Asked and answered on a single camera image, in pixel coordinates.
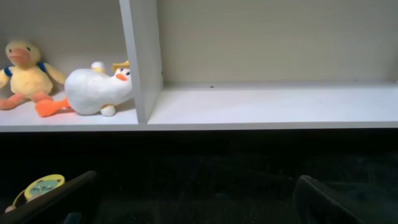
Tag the yellow rattle drum toy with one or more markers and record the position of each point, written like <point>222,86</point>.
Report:
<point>45,186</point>

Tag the white shelf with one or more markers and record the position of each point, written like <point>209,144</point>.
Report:
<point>248,105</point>

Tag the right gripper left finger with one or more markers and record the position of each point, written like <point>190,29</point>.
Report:
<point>71,199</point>

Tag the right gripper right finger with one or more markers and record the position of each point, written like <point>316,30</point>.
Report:
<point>317,205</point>

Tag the white plush goose with hat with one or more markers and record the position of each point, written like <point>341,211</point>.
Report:
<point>93,90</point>

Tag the yellow plush duck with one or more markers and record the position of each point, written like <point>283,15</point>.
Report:
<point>29,81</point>

